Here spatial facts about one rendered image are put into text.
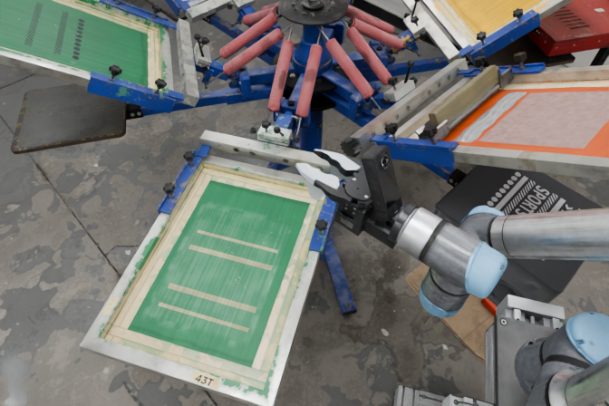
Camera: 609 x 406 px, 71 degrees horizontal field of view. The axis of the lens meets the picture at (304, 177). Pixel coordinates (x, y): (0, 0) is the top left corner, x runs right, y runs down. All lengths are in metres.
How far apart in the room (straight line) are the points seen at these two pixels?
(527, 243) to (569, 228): 0.07
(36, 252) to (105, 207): 0.45
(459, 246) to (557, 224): 0.16
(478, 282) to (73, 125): 1.81
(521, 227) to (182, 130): 2.84
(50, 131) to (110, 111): 0.25
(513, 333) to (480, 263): 0.49
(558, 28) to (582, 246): 1.87
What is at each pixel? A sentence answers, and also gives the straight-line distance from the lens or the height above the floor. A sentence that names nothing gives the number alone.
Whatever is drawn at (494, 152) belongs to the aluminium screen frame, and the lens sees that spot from 1.30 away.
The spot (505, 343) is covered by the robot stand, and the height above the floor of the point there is 1.26.
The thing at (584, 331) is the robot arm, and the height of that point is 1.49.
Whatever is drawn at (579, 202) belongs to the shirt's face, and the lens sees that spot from 1.90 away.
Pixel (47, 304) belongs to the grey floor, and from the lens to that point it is 2.81.
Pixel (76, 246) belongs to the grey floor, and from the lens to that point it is 2.93.
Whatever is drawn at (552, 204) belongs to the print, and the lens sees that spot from 1.84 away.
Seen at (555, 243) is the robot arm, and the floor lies 1.68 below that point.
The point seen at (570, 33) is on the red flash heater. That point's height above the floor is 1.10.
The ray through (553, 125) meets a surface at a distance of 1.46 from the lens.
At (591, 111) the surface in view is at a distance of 1.51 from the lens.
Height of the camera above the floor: 2.24
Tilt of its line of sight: 50 degrees down
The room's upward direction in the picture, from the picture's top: straight up
